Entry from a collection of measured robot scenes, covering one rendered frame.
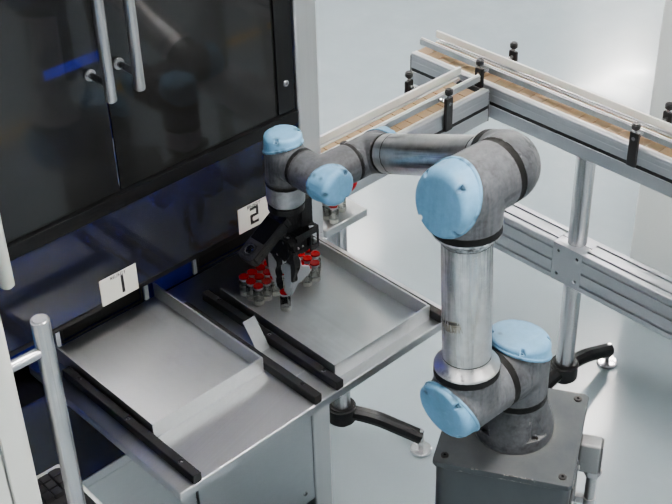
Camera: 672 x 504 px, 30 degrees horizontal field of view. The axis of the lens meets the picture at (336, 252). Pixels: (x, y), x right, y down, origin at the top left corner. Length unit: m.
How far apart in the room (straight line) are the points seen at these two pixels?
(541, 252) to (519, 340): 1.16
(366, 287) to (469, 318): 0.56
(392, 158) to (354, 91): 2.96
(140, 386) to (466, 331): 0.66
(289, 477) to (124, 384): 0.82
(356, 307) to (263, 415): 0.36
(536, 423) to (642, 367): 1.51
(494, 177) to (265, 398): 0.67
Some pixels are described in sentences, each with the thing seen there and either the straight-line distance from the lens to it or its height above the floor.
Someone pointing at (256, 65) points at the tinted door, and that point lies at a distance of 2.46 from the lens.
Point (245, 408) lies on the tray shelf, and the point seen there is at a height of 0.88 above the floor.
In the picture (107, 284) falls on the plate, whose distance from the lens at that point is 2.41.
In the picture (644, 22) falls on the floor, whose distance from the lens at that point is 5.91.
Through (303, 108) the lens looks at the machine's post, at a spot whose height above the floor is 1.21.
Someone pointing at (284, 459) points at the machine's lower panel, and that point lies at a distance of 3.07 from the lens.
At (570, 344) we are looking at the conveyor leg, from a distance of 3.54.
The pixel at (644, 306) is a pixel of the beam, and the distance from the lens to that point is 3.27.
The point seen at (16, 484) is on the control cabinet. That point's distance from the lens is 1.71.
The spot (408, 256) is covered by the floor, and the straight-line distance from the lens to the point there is 4.21.
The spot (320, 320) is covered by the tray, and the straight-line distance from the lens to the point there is 2.52.
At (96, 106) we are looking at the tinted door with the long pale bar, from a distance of 2.25.
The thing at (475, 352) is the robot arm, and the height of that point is 1.08.
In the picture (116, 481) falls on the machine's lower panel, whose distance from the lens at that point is 2.71.
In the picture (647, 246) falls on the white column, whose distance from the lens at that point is 3.99.
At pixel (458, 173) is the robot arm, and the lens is 1.93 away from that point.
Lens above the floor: 2.44
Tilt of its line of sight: 35 degrees down
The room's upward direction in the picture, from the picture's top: 2 degrees counter-clockwise
